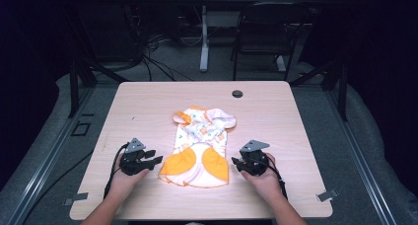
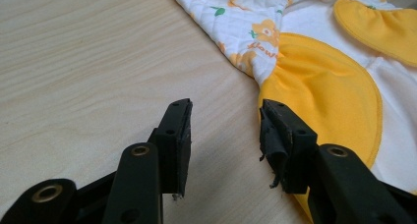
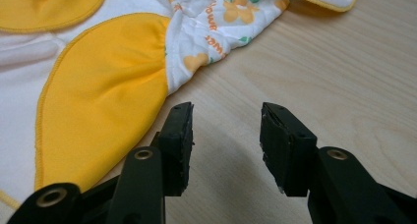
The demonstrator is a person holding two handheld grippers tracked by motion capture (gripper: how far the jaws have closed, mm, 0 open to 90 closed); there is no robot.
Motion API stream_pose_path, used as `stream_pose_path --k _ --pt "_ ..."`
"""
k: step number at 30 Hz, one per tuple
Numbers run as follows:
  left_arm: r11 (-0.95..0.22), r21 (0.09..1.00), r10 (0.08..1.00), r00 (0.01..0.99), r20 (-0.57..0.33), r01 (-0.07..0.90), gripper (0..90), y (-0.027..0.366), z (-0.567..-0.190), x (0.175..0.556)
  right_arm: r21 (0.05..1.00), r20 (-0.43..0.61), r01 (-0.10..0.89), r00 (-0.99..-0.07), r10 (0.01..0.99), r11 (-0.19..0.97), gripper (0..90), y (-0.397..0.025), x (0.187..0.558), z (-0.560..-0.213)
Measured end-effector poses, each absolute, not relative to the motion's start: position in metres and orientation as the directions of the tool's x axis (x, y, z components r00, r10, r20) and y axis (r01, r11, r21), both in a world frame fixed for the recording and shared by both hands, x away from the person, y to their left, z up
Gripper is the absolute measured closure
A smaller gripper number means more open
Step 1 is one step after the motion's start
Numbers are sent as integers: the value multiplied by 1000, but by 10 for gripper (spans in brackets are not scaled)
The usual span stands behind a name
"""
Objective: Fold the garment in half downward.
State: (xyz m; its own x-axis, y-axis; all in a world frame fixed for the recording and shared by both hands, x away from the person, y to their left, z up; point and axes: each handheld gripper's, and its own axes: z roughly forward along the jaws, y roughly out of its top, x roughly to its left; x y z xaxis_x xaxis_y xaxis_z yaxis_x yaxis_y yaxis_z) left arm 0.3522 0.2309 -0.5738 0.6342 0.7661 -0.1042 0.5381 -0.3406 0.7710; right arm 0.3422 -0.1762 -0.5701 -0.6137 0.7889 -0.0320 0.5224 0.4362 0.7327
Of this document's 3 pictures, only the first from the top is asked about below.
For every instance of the grey tape strip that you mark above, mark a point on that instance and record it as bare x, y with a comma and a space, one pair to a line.
327, 195
77, 198

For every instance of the short black tape strip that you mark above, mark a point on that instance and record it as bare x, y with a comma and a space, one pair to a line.
87, 114

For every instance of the black tape square outline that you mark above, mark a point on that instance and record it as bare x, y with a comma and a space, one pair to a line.
74, 129

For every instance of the black chair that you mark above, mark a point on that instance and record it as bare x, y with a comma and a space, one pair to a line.
269, 11

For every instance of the black metal stand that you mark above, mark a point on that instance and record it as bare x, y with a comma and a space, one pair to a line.
74, 87
343, 93

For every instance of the white table foot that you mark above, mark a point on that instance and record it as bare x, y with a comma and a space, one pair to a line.
280, 63

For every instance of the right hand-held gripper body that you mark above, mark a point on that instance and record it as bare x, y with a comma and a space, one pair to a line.
254, 159

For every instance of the aluminium floor rail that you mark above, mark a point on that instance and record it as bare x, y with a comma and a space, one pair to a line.
49, 159
364, 165

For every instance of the orange and white baby romper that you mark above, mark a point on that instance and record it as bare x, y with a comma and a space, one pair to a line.
200, 152

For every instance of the white table leg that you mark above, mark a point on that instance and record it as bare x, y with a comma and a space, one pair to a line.
204, 40

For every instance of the person's left hand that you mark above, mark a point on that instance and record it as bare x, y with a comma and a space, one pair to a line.
126, 182

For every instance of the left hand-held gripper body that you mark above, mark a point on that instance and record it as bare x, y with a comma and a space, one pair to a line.
130, 162

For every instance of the person's right hand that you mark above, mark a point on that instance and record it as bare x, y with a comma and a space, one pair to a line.
264, 182

